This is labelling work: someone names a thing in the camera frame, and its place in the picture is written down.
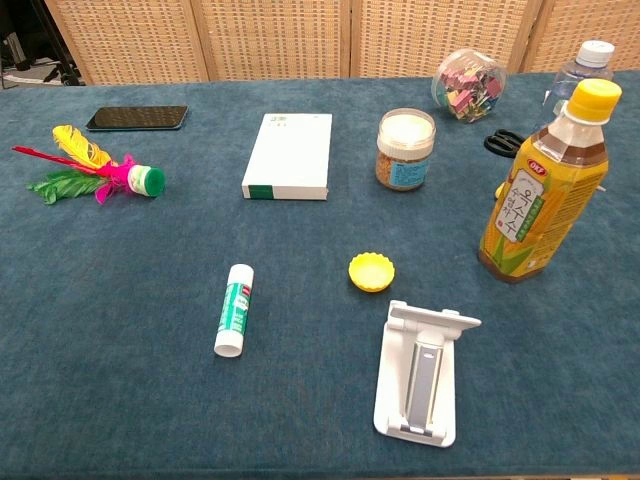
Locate black-handled scissors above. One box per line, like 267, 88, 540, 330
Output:
483, 128, 607, 195

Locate colourful feather shuttlecock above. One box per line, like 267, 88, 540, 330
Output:
11, 124, 167, 206

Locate yellow bottle cap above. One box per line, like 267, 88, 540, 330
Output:
348, 252, 396, 293

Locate white green glue stick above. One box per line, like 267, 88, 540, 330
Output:
213, 263, 256, 359

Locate wicker folding screen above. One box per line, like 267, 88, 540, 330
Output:
43, 0, 640, 86

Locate black tripod stand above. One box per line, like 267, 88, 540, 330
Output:
29, 0, 84, 87

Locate white plastic bracket holder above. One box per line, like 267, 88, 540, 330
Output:
372, 299, 483, 449

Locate clear water bottle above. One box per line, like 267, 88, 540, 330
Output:
548, 40, 616, 119

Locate clear jar of binder clips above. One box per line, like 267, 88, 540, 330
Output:
431, 47, 508, 124

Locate yellow corn tea bottle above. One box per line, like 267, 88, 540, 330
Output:
478, 78, 623, 285

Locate white-lidded plastic jar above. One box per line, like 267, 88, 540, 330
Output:
375, 108, 437, 192

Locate black smartphone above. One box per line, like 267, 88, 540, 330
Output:
85, 104, 190, 132

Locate white rectangular box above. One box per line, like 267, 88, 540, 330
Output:
241, 112, 334, 202

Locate blue tablecloth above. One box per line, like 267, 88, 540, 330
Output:
0, 69, 640, 480

